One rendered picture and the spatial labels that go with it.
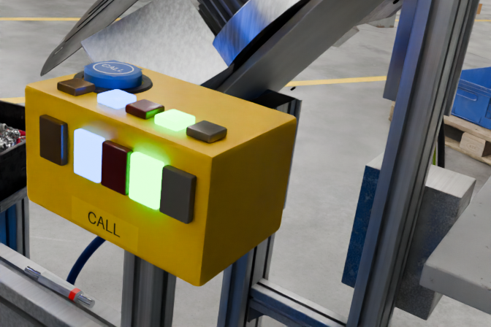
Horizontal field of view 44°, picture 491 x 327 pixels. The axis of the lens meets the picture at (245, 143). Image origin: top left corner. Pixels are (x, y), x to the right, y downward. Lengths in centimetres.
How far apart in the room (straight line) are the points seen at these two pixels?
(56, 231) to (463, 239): 177
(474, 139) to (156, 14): 290
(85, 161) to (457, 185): 68
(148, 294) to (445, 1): 50
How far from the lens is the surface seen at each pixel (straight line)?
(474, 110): 368
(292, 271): 220
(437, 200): 94
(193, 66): 79
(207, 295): 203
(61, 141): 41
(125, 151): 37
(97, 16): 97
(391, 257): 90
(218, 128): 36
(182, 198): 35
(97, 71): 43
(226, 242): 38
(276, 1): 74
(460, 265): 72
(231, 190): 36
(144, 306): 48
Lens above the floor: 121
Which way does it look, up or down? 22 degrees down
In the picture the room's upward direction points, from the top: 7 degrees clockwise
